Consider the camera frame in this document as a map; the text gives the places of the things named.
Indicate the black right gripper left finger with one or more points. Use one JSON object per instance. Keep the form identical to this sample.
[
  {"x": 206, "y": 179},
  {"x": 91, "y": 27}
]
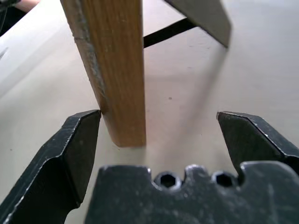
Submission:
[{"x": 53, "y": 168}]

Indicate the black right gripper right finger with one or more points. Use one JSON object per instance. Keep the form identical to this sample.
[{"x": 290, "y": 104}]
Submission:
[{"x": 252, "y": 140}]

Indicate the wooden block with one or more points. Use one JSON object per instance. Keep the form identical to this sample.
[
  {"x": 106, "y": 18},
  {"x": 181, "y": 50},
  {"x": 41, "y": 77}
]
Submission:
[{"x": 116, "y": 70}]

